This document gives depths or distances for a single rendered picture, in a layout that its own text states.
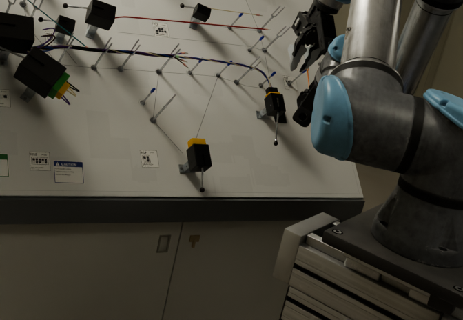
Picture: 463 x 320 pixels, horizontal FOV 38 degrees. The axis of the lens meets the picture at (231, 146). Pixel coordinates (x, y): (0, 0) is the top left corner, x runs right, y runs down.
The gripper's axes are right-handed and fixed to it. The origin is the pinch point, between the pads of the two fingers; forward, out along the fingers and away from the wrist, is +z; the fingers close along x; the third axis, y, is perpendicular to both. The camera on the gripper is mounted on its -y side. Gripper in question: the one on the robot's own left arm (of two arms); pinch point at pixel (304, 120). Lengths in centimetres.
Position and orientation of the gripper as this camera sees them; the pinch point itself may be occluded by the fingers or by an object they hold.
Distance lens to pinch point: 185.8
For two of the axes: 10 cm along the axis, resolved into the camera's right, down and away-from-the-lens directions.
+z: -1.5, 4.0, 9.0
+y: 5.9, -7.0, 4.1
